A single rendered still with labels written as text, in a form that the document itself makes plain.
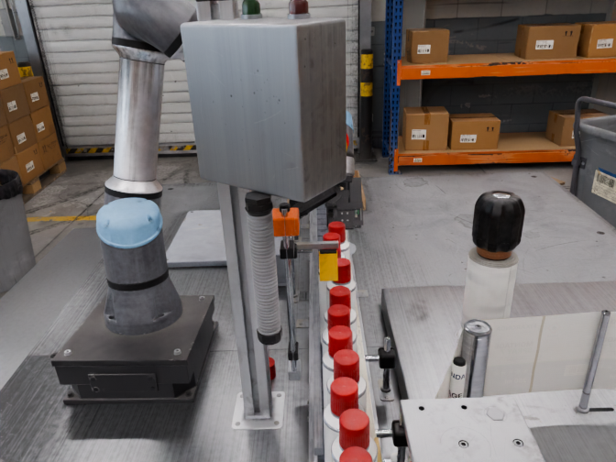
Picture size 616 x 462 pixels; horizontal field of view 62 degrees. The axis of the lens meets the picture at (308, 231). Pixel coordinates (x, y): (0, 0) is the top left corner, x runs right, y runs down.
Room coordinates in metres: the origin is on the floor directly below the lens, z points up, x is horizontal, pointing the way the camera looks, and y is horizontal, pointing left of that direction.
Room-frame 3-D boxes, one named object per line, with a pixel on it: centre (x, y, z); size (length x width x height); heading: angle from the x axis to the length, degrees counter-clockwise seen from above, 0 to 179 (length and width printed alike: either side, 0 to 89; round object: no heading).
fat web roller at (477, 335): (0.59, -0.23, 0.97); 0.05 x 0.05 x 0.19
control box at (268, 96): (0.63, 0.04, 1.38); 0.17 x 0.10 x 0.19; 54
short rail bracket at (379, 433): (0.56, -0.11, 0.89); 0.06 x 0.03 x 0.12; 89
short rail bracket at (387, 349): (0.73, -0.13, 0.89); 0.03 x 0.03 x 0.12; 89
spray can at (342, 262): (0.77, -0.05, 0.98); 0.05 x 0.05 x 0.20
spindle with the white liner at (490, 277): (0.81, -0.33, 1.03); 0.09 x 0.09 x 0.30
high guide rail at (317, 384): (1.03, -0.02, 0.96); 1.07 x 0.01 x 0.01; 179
